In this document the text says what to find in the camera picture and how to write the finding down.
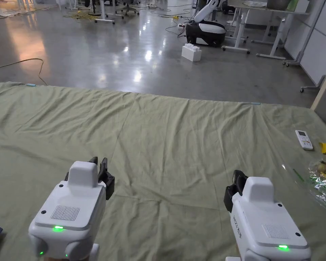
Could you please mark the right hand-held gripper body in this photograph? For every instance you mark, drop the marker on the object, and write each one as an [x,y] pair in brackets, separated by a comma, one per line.
[263,220]

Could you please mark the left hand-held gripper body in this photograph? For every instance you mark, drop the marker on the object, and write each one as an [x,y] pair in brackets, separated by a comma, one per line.
[70,206]

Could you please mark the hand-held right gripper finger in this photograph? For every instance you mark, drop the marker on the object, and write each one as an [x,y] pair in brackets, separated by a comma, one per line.
[239,180]

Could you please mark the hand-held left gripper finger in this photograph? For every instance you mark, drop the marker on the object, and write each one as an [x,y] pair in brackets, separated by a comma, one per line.
[93,160]
[103,167]

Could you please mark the bed with pale green sheet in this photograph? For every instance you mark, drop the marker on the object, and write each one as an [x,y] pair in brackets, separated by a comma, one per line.
[163,141]

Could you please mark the clear plastic snack bag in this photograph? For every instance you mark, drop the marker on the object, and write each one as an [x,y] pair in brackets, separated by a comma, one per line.
[322,182]

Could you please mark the white remote control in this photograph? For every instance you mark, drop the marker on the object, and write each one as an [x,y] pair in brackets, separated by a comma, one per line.
[304,140]

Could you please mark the white brick-shaped block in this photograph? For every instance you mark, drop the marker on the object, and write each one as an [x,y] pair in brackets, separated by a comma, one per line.
[191,53]

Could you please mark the black and white robot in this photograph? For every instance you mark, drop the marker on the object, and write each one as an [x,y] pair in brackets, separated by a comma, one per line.
[206,31]

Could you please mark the white desk on castors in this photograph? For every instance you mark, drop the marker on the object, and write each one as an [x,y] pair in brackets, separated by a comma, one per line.
[274,16]

